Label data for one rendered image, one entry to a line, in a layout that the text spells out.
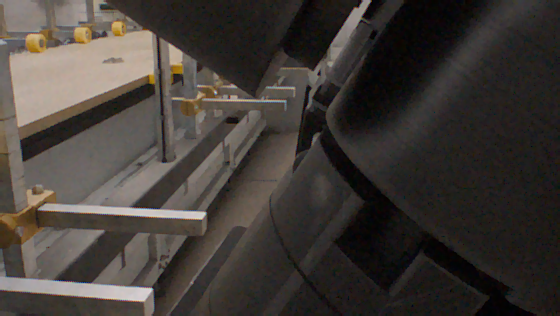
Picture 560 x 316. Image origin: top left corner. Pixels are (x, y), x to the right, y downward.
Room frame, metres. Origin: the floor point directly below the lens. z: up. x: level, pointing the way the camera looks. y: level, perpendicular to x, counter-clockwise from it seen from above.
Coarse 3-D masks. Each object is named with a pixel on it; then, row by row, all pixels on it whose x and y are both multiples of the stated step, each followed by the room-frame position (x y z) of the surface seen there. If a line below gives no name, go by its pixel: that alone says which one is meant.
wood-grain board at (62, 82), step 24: (72, 48) 2.77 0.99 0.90; (96, 48) 2.76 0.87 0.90; (120, 48) 2.76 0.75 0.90; (144, 48) 2.75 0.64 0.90; (24, 72) 1.95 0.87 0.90; (48, 72) 1.95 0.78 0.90; (72, 72) 1.95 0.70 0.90; (96, 72) 1.94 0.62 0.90; (120, 72) 1.94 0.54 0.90; (144, 72) 1.94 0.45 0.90; (24, 96) 1.50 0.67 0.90; (48, 96) 1.49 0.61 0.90; (72, 96) 1.49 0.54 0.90; (96, 96) 1.51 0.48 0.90; (24, 120) 1.21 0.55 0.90; (48, 120) 1.26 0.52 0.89
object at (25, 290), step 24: (0, 288) 0.61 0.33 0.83; (24, 288) 0.61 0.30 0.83; (48, 288) 0.61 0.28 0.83; (72, 288) 0.61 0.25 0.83; (96, 288) 0.61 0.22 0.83; (120, 288) 0.61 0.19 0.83; (144, 288) 0.61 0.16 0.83; (24, 312) 0.60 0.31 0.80; (48, 312) 0.60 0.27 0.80; (72, 312) 0.60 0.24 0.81; (96, 312) 0.59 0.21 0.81; (120, 312) 0.59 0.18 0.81; (144, 312) 0.58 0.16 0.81
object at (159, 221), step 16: (48, 208) 0.87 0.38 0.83; (64, 208) 0.87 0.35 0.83; (80, 208) 0.87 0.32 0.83; (96, 208) 0.87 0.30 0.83; (112, 208) 0.87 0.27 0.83; (128, 208) 0.88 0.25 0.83; (48, 224) 0.87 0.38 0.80; (64, 224) 0.86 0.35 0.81; (80, 224) 0.86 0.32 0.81; (96, 224) 0.85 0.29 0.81; (112, 224) 0.85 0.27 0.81; (128, 224) 0.85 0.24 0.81; (144, 224) 0.84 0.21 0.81; (160, 224) 0.84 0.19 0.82; (176, 224) 0.84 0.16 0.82; (192, 224) 0.83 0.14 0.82
